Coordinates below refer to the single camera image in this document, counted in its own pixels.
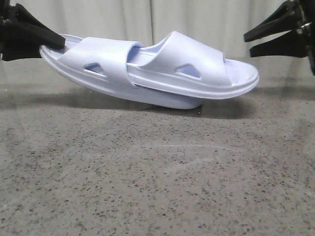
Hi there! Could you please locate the light blue slipper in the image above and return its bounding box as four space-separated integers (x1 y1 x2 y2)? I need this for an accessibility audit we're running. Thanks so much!
127 31 259 99
39 34 201 110

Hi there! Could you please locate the black image-right gripper body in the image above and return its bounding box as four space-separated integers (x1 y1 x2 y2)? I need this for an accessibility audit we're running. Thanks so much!
288 0 315 74

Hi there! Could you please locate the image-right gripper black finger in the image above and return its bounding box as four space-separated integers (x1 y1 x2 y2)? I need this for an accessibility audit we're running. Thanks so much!
250 31 308 58
244 0 299 42

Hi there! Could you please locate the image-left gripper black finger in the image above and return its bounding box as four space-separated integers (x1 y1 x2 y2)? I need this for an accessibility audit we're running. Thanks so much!
4 2 65 49
12 24 43 60

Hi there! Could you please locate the black image-left gripper body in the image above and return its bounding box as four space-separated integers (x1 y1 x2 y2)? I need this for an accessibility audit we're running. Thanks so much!
0 0 15 60

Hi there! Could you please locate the beige background curtain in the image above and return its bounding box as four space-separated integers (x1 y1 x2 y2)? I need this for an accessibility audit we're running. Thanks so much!
0 0 315 59

